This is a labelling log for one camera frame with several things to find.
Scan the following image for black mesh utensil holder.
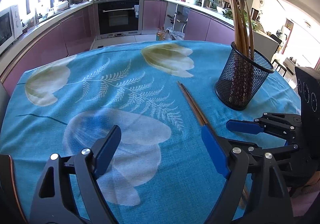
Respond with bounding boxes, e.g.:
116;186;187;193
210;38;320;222
214;42;274;111

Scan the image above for person's right hand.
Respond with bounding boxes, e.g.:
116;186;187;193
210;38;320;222
291;171;320;217

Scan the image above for bamboo chopstick in holder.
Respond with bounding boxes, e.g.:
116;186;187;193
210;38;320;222
238;0;250;58
229;0;242;53

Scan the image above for dark brown wooden chopstick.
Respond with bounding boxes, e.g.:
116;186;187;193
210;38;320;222
177;81;249;209
177;82;208;126

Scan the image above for cooking oil bottle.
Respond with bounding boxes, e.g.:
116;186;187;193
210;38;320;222
156;27;165;41

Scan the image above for green leafy vegetables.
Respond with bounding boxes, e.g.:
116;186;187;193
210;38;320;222
223;8;258;31

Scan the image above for black built-in oven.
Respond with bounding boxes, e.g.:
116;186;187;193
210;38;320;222
97;0;143;38

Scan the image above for purple kitchen cabinets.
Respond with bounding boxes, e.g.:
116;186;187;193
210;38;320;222
0;0;235;95

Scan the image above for white microwave oven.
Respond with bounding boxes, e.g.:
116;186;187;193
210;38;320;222
0;5;22;54

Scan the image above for blue floral tablecloth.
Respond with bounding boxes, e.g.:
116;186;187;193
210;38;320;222
1;41;300;223

